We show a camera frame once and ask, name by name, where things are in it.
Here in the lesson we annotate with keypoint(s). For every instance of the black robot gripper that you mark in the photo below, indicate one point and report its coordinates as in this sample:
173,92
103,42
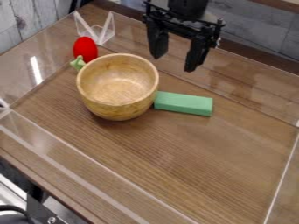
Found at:
183,17

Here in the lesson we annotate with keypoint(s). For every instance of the red toy fruit green stem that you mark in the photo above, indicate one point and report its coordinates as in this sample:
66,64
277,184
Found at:
84,52

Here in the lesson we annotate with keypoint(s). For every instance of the light wooden bowl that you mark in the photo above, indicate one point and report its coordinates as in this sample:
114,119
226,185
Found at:
118,86

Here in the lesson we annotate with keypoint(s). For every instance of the green rectangular block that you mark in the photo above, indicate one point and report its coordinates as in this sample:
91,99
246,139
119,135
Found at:
183,103

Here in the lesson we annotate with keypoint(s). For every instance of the clear acrylic tray wall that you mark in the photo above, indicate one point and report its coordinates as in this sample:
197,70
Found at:
167,168

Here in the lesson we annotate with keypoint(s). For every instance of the black metal table frame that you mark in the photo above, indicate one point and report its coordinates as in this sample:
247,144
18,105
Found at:
26,204

